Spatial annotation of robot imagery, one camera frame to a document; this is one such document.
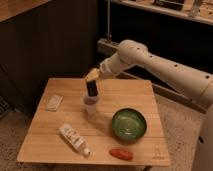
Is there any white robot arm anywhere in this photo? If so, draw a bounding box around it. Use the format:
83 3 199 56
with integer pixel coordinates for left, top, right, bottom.
86 40 213 171

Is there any green ceramic bowl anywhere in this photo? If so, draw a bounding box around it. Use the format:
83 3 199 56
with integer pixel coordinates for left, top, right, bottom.
112 108 147 142

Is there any white lotion tube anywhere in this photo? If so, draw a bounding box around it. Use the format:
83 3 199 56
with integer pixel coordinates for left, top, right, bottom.
59 124 91 156

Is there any wooden table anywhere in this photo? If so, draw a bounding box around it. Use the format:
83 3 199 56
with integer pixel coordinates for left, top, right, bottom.
17 78 171 166

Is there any red oblong object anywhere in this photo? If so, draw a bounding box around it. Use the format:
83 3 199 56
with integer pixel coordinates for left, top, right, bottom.
109 149 133 161

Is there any vertical metal pole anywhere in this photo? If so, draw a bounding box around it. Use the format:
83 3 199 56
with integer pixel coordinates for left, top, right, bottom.
106 0 111 42

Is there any wooden shelf with items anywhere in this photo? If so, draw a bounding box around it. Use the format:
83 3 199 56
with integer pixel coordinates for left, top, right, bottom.
112 0 213 26

